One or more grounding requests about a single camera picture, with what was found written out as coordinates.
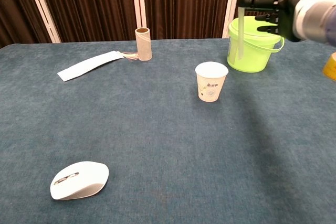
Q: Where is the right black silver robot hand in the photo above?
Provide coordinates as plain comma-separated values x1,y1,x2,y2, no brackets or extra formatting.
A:
237,0,326,43

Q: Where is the transparent plastic straw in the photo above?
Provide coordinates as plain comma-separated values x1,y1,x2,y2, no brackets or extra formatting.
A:
237,7,246,61

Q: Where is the white paper cup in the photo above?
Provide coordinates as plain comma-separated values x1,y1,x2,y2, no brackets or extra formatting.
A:
195,61,229,103

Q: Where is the green plastic bucket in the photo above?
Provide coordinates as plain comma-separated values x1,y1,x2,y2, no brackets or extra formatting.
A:
227,16,285,73

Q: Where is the yellow packing tape roll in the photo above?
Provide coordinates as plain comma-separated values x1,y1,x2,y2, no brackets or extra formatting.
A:
322,52,336,82

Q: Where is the brown cardboard tube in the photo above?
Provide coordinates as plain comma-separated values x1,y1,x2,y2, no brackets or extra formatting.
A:
134,27,153,62

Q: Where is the blue felt table cover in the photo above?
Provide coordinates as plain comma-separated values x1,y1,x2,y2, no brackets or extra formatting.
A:
0,37,336,224

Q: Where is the white paper strip with tassel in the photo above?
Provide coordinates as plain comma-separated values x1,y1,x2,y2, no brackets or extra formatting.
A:
57,50,139,82

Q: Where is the white computer mouse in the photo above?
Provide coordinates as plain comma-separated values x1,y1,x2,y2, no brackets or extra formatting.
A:
49,161,110,200

